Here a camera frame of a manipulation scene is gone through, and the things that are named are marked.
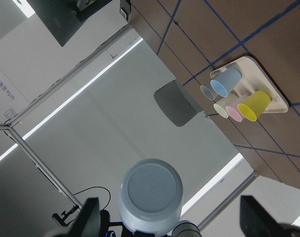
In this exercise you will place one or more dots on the cream plastic cup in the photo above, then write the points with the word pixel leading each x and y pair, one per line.
pixel 220 106

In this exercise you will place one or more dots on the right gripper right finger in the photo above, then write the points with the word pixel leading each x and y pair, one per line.
pixel 255 221

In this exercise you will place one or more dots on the yellow plastic cup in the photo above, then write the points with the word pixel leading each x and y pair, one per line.
pixel 253 106

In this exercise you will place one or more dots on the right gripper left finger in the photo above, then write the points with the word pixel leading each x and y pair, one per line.
pixel 88 222

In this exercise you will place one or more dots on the black office chair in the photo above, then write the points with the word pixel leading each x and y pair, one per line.
pixel 176 103

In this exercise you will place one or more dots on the grey plastic cup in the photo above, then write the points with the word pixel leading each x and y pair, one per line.
pixel 208 91

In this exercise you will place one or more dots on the cream serving tray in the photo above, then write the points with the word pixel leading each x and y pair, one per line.
pixel 254 78

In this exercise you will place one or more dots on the pink plastic cup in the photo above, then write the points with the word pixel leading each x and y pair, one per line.
pixel 232 109

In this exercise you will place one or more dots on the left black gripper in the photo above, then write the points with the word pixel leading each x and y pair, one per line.
pixel 186 228

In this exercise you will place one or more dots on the pale blue plastic cup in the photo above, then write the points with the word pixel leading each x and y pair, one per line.
pixel 151 197

